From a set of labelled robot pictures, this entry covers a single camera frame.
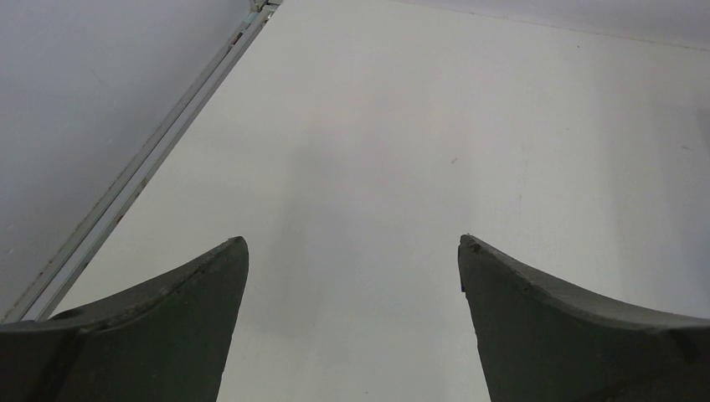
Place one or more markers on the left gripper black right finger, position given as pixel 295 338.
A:
pixel 540 338

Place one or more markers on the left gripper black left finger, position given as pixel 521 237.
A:
pixel 165 339

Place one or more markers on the aluminium frame rail left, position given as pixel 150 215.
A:
pixel 94 95

